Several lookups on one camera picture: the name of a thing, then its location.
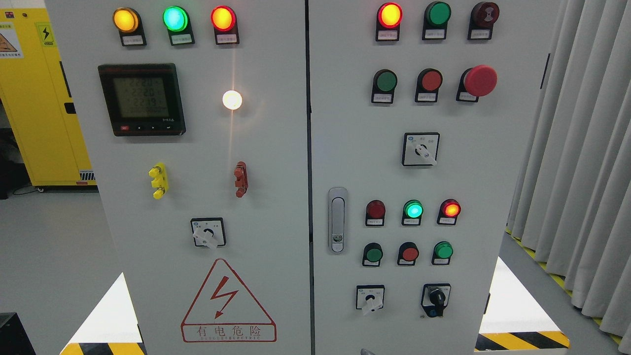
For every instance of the green push button lower left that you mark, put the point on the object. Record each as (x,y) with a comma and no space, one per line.
(372,255)

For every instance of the green push button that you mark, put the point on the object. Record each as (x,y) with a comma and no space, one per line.
(372,255)
(442,253)
(383,86)

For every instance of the red push button lower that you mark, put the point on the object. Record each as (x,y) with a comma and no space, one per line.
(408,254)

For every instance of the red push button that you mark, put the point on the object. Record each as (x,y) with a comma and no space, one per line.
(408,254)
(428,83)

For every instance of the green push button upper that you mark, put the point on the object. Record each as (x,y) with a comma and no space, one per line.
(383,86)

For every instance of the green push button lower right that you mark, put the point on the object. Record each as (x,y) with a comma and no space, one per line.
(442,253)

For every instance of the red push button upper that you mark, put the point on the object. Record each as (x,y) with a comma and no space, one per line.
(428,83)

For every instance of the red emergency stop mushroom button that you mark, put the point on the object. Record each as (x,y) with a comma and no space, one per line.
(476,82)

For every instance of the grey electrical control cabinet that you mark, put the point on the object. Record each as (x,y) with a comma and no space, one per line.
(305,69)

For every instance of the dark red unlit lamp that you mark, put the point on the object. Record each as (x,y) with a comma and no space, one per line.
(375,214)

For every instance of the red terminal connector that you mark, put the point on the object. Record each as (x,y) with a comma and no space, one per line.
(241,179)

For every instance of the green lit lamp lower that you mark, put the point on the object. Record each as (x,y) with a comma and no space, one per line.
(412,213)

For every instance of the white lit indicator lamp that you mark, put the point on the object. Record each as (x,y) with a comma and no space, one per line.
(232,99)

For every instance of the red lit lamp lower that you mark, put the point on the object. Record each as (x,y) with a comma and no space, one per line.
(448,212)

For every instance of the red lit lamp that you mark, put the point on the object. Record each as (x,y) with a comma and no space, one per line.
(448,212)
(388,20)

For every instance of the yellow terminal connector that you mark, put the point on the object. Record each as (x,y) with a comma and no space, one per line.
(159,181)

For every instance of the red electrical hazard warning sticker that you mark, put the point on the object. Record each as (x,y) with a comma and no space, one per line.
(225,310)

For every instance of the red lit lamp top right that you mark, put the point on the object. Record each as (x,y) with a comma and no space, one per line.
(388,20)

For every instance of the red indicator lamp top left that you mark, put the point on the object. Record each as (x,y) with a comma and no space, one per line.
(225,25)

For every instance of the black digital power meter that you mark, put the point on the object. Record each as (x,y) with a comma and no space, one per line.
(143,99)

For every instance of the green unlit lamp top right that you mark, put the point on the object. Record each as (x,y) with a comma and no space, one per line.
(435,21)

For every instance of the green indicator lamp top left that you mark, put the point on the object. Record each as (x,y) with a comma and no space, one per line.
(178,25)

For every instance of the yellow indicator lamp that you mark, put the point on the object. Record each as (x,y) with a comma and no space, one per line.
(130,27)

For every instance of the grey curtain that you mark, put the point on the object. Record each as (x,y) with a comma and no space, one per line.
(572,204)

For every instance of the yellow safety cabinet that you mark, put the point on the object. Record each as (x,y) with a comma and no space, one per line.
(37,98)

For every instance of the black box bottom left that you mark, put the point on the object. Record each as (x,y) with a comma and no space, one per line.
(13,338)

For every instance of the silver cabinet door handle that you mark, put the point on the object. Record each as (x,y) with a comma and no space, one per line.
(337,198)

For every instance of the upper right white selector switch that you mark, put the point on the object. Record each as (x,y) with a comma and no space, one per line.
(420,149)

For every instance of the left white rotary selector switch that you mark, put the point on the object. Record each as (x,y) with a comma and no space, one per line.
(208,232)

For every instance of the white rotary selector switch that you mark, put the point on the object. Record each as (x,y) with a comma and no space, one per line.
(370,298)
(208,232)

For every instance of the lower white rotary selector switch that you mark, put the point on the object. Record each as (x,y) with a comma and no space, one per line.
(370,298)

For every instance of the black rotary knob switch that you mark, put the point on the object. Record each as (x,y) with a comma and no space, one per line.
(434,299)

